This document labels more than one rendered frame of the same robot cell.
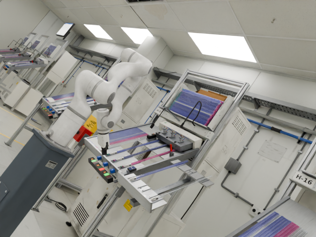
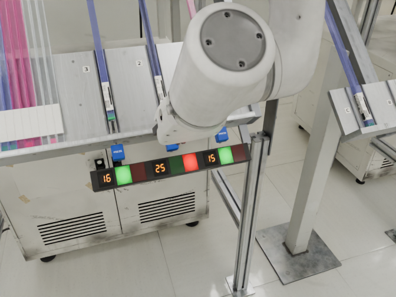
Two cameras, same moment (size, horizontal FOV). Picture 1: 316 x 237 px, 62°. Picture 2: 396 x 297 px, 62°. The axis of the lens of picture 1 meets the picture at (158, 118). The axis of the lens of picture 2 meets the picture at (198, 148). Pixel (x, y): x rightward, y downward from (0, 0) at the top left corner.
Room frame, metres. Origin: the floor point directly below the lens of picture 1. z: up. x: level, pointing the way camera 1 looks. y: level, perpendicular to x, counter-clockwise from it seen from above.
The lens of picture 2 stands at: (1.68, 0.62, 1.09)
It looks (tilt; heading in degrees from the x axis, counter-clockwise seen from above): 36 degrees down; 293
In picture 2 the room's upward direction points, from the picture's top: straight up
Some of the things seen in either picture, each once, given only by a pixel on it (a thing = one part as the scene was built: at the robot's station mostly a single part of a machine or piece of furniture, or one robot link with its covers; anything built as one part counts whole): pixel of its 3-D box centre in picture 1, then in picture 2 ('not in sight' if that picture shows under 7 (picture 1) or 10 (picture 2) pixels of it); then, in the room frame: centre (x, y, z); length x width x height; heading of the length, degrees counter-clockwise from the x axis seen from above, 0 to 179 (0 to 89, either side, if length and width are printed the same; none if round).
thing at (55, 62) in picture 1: (40, 75); not in sight; (6.05, 2.77, 0.95); 1.36 x 0.82 x 1.90; 130
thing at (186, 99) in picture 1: (196, 108); not in sight; (2.36, -0.23, 1.52); 0.51 x 0.13 x 0.27; 40
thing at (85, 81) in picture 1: (85, 93); not in sight; (1.44, 0.40, 1.00); 0.19 x 0.12 x 0.24; 79
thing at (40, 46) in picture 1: (26, 65); not in sight; (7.16, 3.71, 0.95); 1.37 x 0.82 x 1.90; 130
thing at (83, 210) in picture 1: (123, 221); (106, 140); (2.48, -0.29, 0.31); 0.70 x 0.65 x 0.62; 40
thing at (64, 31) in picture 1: (66, 31); not in sight; (5.96, 2.88, 2.10); 0.58 x 0.14 x 0.41; 40
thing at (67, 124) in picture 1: (65, 128); not in sight; (1.43, 0.37, 0.79); 0.19 x 0.19 x 0.18
